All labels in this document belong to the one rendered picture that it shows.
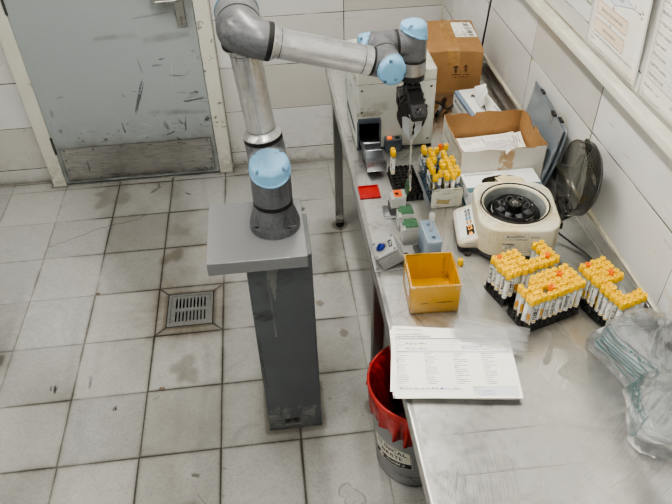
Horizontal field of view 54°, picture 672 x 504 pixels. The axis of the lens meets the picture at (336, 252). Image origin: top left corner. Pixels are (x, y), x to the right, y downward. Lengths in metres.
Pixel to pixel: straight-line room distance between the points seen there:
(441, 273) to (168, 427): 1.32
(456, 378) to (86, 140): 2.77
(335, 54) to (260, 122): 0.33
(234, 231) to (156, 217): 1.70
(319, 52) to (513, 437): 1.02
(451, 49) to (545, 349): 1.38
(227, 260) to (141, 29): 1.89
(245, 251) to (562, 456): 0.99
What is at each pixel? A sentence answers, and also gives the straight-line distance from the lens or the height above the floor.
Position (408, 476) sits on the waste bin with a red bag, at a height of 0.08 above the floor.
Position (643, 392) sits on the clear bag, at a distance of 1.63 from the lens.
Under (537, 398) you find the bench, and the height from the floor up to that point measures 0.88.
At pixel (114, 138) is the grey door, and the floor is 0.28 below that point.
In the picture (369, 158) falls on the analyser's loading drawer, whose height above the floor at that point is 0.92.
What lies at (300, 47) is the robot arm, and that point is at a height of 1.47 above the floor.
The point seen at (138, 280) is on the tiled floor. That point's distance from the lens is 3.30.
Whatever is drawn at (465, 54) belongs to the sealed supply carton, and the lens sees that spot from 2.73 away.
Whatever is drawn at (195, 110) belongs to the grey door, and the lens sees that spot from 3.72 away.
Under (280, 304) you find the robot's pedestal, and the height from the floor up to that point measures 0.67.
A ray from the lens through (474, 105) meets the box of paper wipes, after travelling 2.59.
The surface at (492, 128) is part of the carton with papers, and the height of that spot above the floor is 0.96.
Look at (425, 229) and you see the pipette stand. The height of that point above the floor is 0.97.
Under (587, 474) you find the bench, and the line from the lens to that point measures 1.57.
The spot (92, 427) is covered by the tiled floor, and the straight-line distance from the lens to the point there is 2.79.
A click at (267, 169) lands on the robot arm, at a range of 1.84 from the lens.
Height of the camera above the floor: 2.16
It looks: 41 degrees down
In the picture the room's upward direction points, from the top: 2 degrees counter-clockwise
